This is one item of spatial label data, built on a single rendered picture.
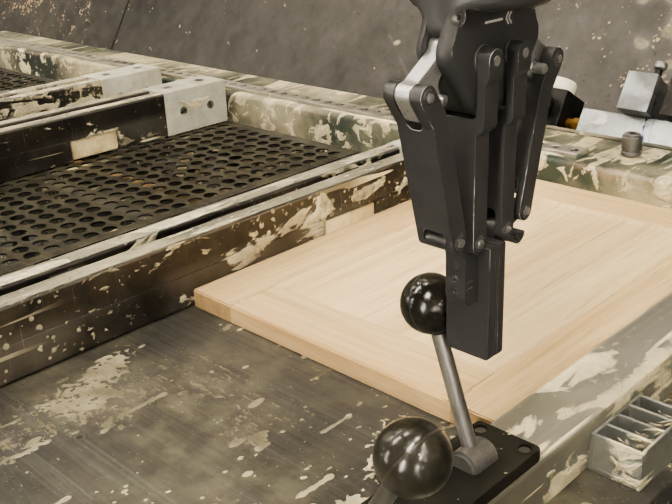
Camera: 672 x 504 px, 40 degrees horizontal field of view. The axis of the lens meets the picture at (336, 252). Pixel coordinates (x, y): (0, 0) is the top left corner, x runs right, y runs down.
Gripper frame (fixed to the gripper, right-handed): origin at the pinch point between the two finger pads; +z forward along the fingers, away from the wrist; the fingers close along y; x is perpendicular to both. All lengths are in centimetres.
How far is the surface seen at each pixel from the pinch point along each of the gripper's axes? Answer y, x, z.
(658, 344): 23.0, -1.0, 12.4
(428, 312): -1.4, 2.3, 1.3
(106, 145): 33, 93, 15
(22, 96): 30, 111, 9
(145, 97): 41, 93, 9
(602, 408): 12.0, -2.3, 12.4
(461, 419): -0.2, 0.7, 8.6
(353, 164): 36, 44, 9
